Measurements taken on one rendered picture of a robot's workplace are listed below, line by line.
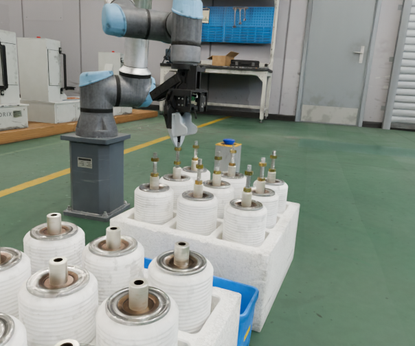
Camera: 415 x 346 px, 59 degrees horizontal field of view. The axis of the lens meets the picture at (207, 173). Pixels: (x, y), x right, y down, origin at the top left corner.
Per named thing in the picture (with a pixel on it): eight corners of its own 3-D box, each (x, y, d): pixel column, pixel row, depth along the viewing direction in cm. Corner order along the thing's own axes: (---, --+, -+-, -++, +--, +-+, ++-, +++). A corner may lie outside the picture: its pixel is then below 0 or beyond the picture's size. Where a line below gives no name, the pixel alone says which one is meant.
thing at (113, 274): (71, 353, 59) (67, 251, 55) (107, 320, 68) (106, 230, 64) (121, 373, 56) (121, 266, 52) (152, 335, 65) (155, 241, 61)
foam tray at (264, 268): (109, 285, 92) (108, 218, 88) (180, 233, 127) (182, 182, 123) (260, 333, 78) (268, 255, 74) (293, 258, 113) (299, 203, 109)
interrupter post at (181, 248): (170, 266, 53) (170, 245, 52) (177, 259, 55) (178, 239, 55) (185, 270, 52) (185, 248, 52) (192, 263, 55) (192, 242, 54)
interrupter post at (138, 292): (124, 310, 43) (124, 284, 42) (135, 299, 45) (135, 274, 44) (141, 316, 42) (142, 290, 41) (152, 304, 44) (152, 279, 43)
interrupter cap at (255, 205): (227, 200, 85) (227, 197, 85) (258, 201, 86) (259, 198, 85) (231, 211, 78) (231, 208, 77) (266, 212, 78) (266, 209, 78)
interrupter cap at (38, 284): (12, 290, 45) (12, 285, 45) (57, 263, 52) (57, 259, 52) (60, 306, 42) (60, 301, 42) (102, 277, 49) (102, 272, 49)
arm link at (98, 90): (77, 106, 136) (75, 68, 133) (113, 106, 142) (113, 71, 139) (82, 108, 126) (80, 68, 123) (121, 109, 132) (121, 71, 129)
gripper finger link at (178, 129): (182, 150, 93) (185, 113, 92) (165, 146, 97) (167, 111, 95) (190, 149, 96) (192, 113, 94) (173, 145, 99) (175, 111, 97)
